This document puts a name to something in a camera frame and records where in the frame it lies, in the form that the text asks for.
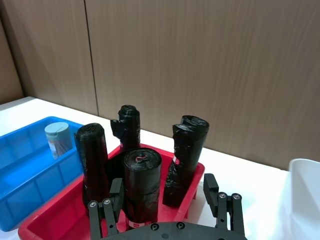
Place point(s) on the red plastic tray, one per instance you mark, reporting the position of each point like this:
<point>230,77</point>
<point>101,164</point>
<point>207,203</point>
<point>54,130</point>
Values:
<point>62,215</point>

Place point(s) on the white plastic container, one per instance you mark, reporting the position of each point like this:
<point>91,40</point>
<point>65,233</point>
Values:
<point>306,195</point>

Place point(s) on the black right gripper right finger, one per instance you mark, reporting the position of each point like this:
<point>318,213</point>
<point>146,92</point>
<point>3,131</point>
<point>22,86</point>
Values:
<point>211,195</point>

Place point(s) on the blue plastic bin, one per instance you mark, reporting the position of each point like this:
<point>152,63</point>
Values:
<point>25,180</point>

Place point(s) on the black trash bag roll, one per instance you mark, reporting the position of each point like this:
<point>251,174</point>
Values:
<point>142,182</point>
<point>128,127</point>
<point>93,162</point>
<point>186,155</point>

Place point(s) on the clear jar with grey-green lid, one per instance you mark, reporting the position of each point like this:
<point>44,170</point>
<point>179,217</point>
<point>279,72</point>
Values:
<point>58,140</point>

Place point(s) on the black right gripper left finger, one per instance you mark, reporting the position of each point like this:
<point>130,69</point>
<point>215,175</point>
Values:
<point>117,200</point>

